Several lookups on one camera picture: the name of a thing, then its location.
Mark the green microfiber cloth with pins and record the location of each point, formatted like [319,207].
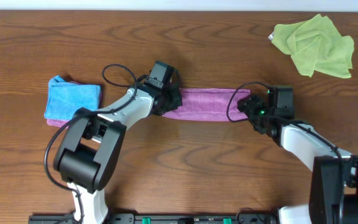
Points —
[315,45]

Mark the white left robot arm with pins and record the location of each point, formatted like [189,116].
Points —
[88,153]

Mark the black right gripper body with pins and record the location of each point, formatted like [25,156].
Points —
[257,113]

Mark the folded purple cloth under blue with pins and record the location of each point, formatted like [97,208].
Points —
[57,122]

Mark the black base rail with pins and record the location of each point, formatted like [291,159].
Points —
[128,218]

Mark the purple microfiber cloth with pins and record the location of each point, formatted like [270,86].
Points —
[202,104]

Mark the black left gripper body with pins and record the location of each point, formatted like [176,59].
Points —
[173,99]

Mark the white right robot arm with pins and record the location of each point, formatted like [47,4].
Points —
[334,185]

